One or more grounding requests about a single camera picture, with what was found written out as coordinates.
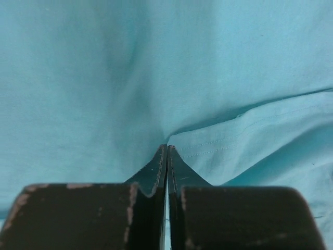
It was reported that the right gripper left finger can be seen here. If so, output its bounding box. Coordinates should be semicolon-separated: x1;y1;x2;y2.
1;145;167;250

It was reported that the turquoise t-shirt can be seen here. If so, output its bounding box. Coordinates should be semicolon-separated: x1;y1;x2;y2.
1;1;332;246

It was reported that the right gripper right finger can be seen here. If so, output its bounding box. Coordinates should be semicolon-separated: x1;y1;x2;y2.
167;145;326;249

